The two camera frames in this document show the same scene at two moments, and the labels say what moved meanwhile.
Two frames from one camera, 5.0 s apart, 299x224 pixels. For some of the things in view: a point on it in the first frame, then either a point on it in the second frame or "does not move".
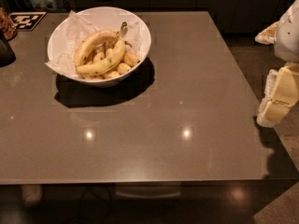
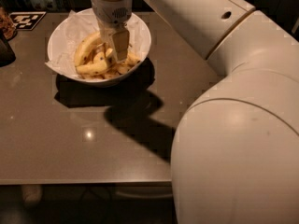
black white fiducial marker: [26, 21] does not move
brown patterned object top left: [7, 26] does not move
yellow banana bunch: [103, 54] does not move
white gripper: [288, 36] → [109, 12]
